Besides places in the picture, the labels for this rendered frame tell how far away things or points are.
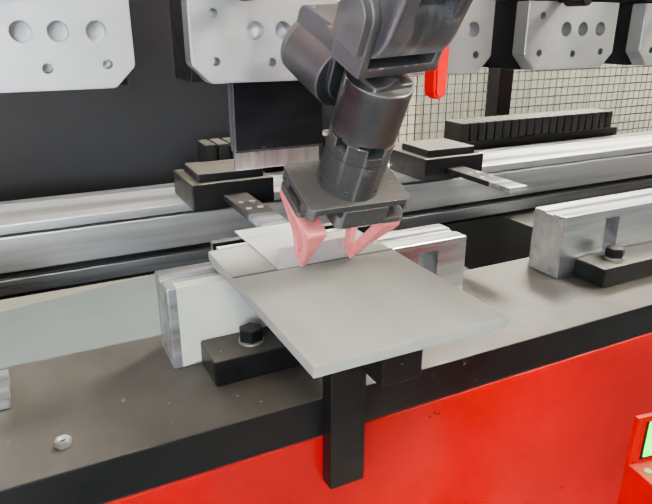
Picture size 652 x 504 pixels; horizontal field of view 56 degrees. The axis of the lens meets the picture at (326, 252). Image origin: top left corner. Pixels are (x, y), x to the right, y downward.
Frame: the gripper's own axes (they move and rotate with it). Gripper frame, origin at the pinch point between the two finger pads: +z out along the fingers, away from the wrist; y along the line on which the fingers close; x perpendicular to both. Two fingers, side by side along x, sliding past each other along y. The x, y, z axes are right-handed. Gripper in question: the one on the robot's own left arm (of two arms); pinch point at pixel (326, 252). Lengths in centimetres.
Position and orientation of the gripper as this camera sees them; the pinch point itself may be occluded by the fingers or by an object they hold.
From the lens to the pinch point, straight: 61.0
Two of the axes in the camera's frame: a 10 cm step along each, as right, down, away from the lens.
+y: -8.9, 1.5, -4.3
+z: -2.2, 7.0, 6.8
